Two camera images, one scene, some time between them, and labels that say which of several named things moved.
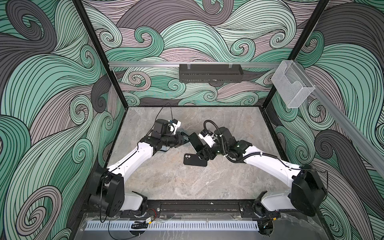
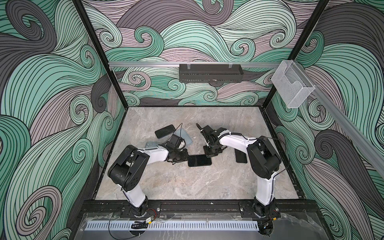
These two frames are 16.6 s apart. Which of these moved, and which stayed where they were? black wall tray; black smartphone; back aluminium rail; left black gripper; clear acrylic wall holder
Moved: left black gripper; black smartphone
Stayed: clear acrylic wall holder; back aluminium rail; black wall tray
